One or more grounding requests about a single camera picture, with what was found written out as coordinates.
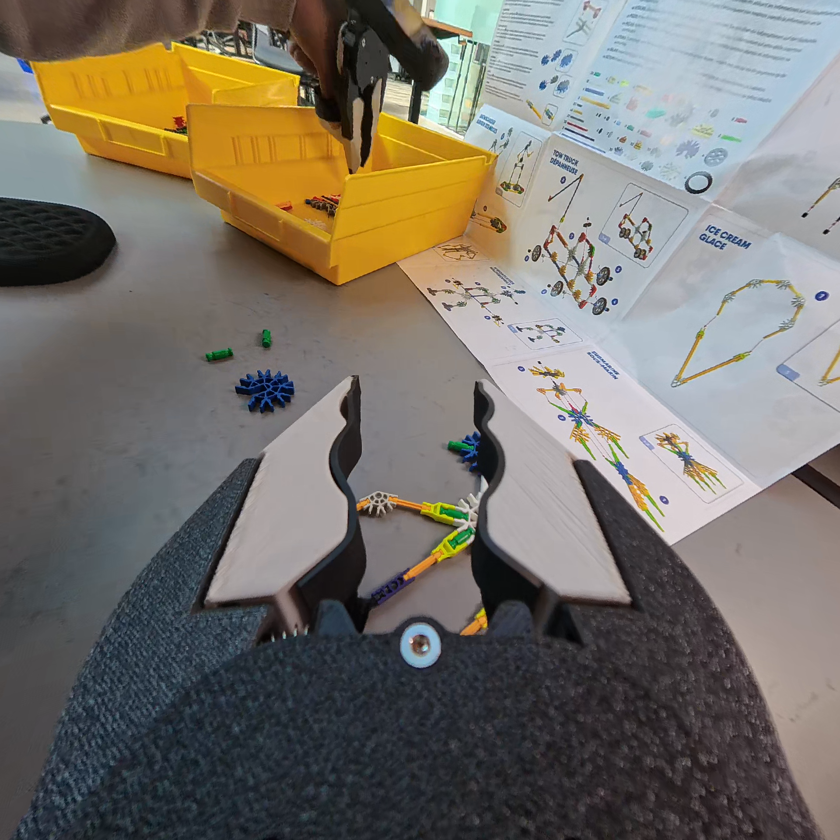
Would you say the wooden table with black legs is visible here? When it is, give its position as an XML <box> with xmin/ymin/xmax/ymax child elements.
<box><xmin>406</xmin><ymin>15</ymin><xmax>475</xmax><ymax>127</ymax></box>

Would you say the person's left hand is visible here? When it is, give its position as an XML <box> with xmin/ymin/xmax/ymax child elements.
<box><xmin>289</xmin><ymin>0</ymin><xmax>350</xmax><ymax>99</ymax></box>

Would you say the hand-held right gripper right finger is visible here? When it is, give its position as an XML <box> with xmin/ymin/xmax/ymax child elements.
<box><xmin>471</xmin><ymin>379</ymin><xmax>632</xmax><ymax>636</ymax></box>

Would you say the grey desk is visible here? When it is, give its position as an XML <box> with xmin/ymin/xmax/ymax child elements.
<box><xmin>0</xmin><ymin>118</ymin><xmax>840</xmax><ymax>840</ymax></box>

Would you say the white instruction sheet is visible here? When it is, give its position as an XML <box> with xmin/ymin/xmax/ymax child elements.
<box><xmin>396</xmin><ymin>0</ymin><xmax>840</xmax><ymax>547</ymax></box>

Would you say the multicoloured construction toy model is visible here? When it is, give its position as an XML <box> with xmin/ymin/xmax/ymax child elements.
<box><xmin>356</xmin><ymin>488</ymin><xmax>490</xmax><ymax>637</ymax></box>

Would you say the black office chair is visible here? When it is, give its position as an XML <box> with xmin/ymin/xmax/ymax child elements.
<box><xmin>202</xmin><ymin>18</ymin><xmax>317</xmax><ymax>107</ymax></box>

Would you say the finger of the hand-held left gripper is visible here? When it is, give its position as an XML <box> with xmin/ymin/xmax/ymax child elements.
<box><xmin>361</xmin><ymin>79</ymin><xmax>389</xmax><ymax>168</ymax></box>
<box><xmin>326</xmin><ymin>97</ymin><xmax>367</xmax><ymax>176</ymax></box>

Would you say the yellow plastic bin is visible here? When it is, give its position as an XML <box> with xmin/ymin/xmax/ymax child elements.
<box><xmin>185</xmin><ymin>103</ymin><xmax>498</xmax><ymax>287</ymax></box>
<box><xmin>29</xmin><ymin>40</ymin><xmax>303</xmax><ymax>180</ymax></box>

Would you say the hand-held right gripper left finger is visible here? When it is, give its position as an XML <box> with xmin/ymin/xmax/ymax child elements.
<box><xmin>205</xmin><ymin>375</ymin><xmax>367</xmax><ymax>631</ymax></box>

